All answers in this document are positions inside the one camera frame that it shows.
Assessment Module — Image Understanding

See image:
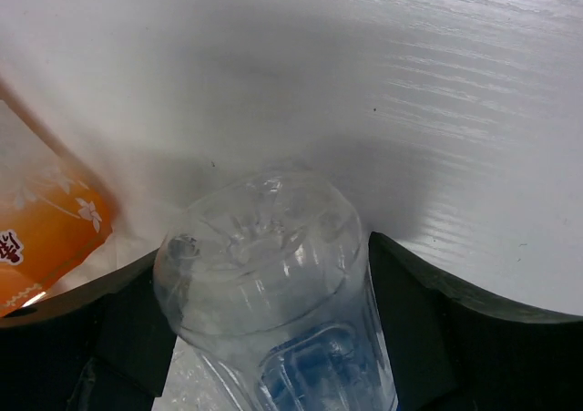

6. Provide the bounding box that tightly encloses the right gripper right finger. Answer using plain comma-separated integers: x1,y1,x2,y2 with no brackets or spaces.
369,232,582,410

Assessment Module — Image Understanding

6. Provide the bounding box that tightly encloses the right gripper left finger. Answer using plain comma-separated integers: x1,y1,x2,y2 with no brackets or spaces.
1,252,176,411

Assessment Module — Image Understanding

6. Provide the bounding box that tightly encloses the clear bottle blue label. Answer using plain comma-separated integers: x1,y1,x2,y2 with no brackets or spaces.
153,170,398,410

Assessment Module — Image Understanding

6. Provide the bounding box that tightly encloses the clear ribbed plastic bottle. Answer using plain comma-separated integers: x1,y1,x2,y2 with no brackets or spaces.
152,338,238,411

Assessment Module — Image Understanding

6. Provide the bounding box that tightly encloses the orange bottle white label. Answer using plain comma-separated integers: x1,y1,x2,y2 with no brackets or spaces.
1,87,114,315

